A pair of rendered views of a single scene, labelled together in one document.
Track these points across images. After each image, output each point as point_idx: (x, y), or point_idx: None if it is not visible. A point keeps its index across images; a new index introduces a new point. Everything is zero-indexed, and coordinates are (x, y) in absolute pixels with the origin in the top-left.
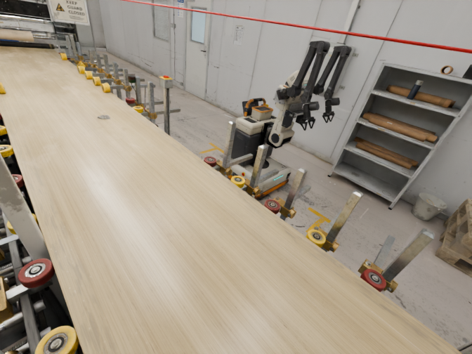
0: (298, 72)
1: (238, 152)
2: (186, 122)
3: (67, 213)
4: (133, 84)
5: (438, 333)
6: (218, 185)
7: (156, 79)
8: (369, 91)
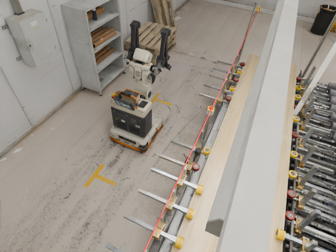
0: (163, 50)
1: (148, 126)
2: (24, 246)
3: (286, 113)
4: (172, 178)
5: (194, 75)
6: (241, 91)
7: None
8: (89, 32)
